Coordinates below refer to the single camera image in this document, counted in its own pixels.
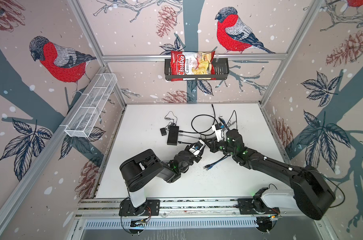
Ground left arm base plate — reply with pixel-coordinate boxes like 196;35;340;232
118;199;160;217

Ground black network switch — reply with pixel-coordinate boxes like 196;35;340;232
167;126;179;146

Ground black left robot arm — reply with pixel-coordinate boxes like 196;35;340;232
119;140;206;209

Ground aluminium front rail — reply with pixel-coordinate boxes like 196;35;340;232
74;197;305;219

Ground thin black power cord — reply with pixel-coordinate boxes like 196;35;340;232
164;110;178;127

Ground red cassava chips bag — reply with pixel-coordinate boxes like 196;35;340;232
170;51;215;82

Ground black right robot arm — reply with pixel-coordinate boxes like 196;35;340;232
203;129;336;220

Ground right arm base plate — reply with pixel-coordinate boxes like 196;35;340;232
237;198;280;215

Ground black ethernet cable loop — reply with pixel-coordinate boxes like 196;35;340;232
178;113;220;135

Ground white mesh wall shelf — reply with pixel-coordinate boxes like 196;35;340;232
64;73;117;138

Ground black power adapter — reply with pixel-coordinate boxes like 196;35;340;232
160;128;167;136

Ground black wire wall basket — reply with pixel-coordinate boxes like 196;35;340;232
164;58;230;82

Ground blue ethernet cable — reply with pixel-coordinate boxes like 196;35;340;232
204;116;233;171

